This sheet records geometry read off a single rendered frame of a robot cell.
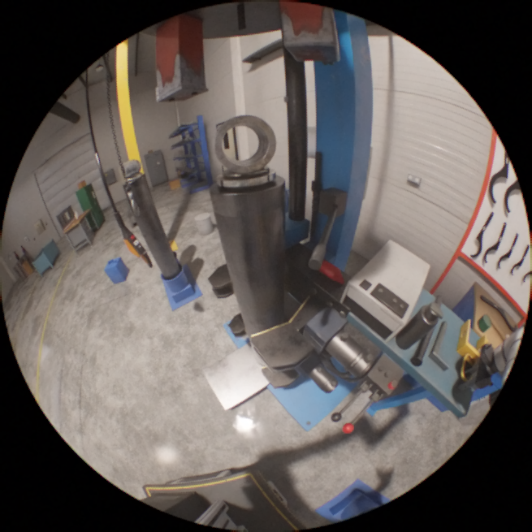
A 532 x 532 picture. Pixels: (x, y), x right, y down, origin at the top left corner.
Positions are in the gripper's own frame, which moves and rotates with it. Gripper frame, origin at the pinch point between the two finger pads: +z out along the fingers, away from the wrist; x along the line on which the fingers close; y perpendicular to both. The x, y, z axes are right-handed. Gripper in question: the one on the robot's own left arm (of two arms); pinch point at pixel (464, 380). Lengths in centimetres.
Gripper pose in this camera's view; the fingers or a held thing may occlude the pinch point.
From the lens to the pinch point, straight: 86.4
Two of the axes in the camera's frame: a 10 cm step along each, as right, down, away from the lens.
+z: 0.6, 7.4, 6.7
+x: 7.9, -4.4, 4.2
